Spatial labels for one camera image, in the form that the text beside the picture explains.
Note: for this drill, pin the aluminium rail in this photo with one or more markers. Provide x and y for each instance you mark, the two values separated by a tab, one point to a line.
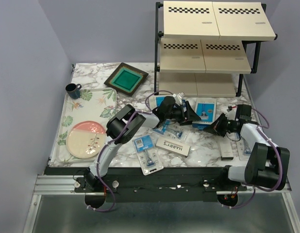
65	185

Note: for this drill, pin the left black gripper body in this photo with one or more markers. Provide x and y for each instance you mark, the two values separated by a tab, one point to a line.
177	113

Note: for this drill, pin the dark blue mug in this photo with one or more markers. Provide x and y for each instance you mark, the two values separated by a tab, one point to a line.
73	90

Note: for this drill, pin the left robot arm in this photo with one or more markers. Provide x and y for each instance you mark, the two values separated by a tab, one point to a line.
124	125

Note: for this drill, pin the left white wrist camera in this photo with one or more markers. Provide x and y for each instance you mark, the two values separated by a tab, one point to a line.
179	98

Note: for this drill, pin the pink cream round plate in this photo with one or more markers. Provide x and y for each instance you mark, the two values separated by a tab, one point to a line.
86	139

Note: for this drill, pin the white Harry's box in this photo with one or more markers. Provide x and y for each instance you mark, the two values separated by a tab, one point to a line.
173	146

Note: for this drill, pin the blue Harry's razor box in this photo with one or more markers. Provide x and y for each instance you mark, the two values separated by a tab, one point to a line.
206	109
155	101

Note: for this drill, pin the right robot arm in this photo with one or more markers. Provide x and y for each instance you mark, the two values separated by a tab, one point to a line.
267	165

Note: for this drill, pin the middle left beige shelf board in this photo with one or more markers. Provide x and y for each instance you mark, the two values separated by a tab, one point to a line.
181	56

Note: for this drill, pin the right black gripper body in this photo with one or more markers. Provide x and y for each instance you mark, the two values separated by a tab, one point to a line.
229	125

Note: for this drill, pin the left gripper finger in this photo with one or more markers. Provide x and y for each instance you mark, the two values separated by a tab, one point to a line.
189	121
190	113

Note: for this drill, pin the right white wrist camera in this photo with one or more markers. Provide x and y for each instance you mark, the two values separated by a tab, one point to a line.
231	114

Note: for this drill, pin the middle right beige shelf board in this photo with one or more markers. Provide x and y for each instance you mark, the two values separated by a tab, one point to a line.
225	56

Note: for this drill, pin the floral leaf serving tray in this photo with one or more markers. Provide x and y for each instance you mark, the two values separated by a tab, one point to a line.
97	105

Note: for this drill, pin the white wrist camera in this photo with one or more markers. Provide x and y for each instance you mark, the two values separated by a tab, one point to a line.
179	98
231	114

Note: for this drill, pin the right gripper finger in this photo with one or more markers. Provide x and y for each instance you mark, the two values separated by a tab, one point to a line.
214	131
217	123

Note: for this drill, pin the tall white slim box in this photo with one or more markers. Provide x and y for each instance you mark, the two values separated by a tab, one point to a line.
225	147

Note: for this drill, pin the square green ceramic plate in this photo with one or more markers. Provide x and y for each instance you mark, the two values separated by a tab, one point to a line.
126	79

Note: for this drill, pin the bottom left beige shelf board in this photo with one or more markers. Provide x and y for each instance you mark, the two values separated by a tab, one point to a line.
178	82

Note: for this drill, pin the blister razor pack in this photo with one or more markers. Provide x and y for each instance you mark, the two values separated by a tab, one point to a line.
172	130
244	151
147	155

